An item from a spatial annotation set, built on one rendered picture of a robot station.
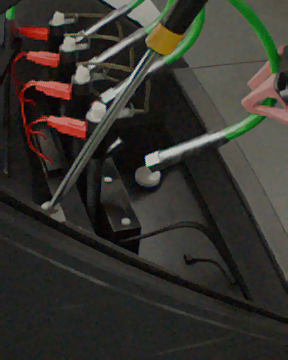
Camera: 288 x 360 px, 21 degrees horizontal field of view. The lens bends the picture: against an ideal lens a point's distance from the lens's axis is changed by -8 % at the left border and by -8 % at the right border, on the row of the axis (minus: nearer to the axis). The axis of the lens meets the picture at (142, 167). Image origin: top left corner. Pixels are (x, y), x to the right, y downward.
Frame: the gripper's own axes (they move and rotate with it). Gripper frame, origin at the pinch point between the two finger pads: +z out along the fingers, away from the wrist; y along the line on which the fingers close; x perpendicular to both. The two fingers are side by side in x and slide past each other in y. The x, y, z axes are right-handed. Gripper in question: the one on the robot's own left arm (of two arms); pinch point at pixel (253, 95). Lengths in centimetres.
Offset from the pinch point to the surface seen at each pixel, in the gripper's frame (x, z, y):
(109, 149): 1.0, 23.1, 1.8
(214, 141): 1.6, 5.5, 4.1
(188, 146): 0.8, 8.3, 4.9
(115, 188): 8.6, 30.2, 0.5
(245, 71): 100, 133, -149
